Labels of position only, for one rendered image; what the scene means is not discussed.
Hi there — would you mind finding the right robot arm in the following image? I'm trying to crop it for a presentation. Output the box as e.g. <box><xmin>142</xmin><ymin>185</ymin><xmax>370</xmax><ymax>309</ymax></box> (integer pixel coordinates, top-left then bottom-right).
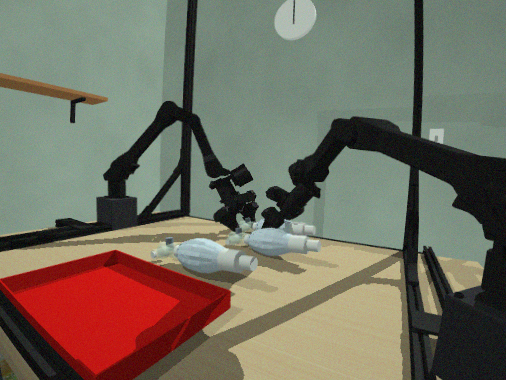
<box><xmin>103</xmin><ymin>101</ymin><xmax>256</xmax><ymax>208</ymax></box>

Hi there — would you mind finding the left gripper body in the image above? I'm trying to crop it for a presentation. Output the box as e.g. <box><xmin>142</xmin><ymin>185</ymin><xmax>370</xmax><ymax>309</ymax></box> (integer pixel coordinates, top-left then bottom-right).
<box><xmin>261</xmin><ymin>191</ymin><xmax>307</xmax><ymax>229</ymax></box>

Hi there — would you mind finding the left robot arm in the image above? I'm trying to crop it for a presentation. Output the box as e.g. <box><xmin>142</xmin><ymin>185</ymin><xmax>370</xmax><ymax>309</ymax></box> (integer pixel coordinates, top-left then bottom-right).
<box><xmin>288</xmin><ymin>116</ymin><xmax>506</xmax><ymax>313</ymax></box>

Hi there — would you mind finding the red tray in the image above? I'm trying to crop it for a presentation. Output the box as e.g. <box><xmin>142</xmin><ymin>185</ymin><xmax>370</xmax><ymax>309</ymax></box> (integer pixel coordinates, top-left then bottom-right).
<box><xmin>0</xmin><ymin>250</ymin><xmax>231</xmax><ymax>380</ymax></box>

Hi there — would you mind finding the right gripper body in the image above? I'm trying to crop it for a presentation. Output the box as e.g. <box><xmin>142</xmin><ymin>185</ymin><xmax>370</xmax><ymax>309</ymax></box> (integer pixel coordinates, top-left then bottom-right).
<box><xmin>213</xmin><ymin>189</ymin><xmax>259</xmax><ymax>222</ymax></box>

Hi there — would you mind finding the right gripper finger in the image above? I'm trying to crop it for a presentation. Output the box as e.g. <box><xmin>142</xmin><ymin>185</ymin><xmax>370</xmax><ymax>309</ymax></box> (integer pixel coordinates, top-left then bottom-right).
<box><xmin>243</xmin><ymin>208</ymin><xmax>257</xmax><ymax>222</ymax></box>
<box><xmin>220</xmin><ymin>213</ymin><xmax>240</xmax><ymax>232</ymax></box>

